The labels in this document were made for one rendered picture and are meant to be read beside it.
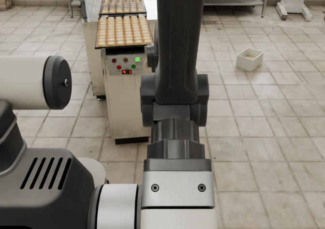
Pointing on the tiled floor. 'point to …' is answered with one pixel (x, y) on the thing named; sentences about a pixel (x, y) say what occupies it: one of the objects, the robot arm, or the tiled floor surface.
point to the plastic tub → (249, 59)
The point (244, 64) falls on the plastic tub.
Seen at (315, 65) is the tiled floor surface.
